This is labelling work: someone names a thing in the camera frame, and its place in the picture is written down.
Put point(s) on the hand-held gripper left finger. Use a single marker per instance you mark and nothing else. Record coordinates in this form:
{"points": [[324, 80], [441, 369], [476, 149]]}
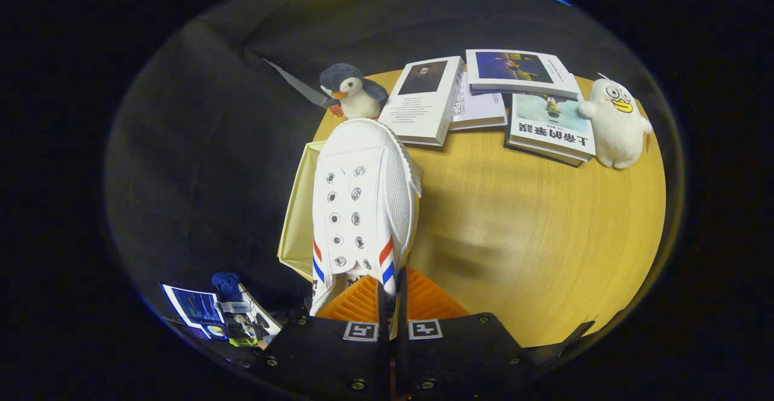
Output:
{"points": [[326, 352]]}

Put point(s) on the book with pale green cover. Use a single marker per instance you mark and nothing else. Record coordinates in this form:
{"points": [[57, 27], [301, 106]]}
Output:
{"points": [[553, 129]]}

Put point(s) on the black backdrop cloth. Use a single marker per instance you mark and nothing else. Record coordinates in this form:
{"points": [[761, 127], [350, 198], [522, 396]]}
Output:
{"points": [[199, 147]]}

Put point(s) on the computer monitor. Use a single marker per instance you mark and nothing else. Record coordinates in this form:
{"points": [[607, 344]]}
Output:
{"points": [[196, 307]]}

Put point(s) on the blue penguin plush toy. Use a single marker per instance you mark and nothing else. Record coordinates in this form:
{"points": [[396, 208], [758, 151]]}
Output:
{"points": [[357, 95]]}

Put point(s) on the white canvas shoe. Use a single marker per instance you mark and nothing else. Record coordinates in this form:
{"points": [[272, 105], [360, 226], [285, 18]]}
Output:
{"points": [[363, 207]]}

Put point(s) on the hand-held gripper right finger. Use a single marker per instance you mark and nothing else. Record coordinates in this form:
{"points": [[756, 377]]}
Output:
{"points": [[459, 352]]}

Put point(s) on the white paper sheet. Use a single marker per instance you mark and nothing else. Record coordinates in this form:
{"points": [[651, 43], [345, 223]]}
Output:
{"points": [[263, 319]]}

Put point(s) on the blue rounded object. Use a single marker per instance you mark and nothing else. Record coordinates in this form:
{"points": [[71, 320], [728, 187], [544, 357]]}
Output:
{"points": [[227, 285]]}

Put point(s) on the plain white book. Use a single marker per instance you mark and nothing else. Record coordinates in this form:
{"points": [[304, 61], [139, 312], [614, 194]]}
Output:
{"points": [[481, 107]]}

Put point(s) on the book with blue night cover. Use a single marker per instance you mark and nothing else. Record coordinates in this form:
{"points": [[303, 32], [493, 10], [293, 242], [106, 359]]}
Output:
{"points": [[520, 71]]}

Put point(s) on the white book with portrait cover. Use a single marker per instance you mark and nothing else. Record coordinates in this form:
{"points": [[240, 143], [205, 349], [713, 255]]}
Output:
{"points": [[423, 101]]}

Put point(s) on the white duck plush toy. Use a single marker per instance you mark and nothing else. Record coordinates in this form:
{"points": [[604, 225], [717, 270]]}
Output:
{"points": [[617, 126]]}

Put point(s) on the cream fabric storage box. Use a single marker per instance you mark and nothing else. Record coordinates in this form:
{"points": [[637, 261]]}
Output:
{"points": [[299, 219]]}

